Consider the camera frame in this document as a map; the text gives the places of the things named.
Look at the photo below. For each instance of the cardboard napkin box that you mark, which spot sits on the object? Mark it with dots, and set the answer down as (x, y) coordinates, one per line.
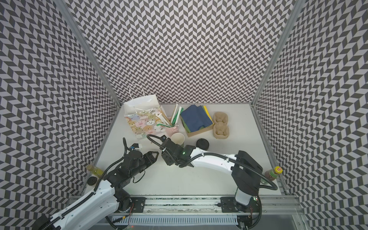
(202, 130)

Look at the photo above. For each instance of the cartoon animal paper bag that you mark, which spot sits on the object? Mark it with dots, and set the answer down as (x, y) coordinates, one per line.
(143, 114)

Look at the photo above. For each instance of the metal base rail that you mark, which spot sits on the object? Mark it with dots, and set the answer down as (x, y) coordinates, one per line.
(263, 212)

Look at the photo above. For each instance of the yellow-green drink bottle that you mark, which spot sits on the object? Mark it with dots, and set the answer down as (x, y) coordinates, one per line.
(95, 170)

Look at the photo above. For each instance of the brown tea bottle yellow cap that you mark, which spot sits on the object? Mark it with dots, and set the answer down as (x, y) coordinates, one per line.
(274, 173)

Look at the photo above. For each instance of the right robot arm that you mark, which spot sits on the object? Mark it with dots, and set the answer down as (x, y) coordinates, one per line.
(245, 171)

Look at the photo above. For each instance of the stack of pulp cup carriers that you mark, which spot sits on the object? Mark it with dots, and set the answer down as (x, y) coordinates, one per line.
(220, 128)

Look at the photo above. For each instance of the pink metal bucket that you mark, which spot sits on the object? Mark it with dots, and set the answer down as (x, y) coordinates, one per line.
(172, 130)

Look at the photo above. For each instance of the black round cap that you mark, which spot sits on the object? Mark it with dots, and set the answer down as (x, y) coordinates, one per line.
(92, 181)

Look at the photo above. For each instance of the green napkin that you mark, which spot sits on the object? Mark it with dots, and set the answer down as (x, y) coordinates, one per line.
(185, 128)

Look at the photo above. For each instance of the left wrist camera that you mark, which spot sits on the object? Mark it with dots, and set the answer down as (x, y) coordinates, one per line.
(135, 146)

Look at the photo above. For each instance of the green paper cup stack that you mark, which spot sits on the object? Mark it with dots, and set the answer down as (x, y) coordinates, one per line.
(178, 138)

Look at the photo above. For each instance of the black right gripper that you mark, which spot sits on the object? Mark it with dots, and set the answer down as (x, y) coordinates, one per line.
(168, 160)

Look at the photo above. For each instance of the yellow napkin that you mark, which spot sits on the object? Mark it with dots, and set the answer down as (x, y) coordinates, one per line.
(207, 113)

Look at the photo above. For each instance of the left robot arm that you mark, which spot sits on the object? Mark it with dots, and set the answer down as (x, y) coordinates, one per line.
(107, 197)

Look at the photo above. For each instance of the dark blue napkin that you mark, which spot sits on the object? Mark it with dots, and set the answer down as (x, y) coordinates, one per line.
(196, 118)

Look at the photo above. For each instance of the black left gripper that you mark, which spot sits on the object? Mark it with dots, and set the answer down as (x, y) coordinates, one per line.
(150, 159)

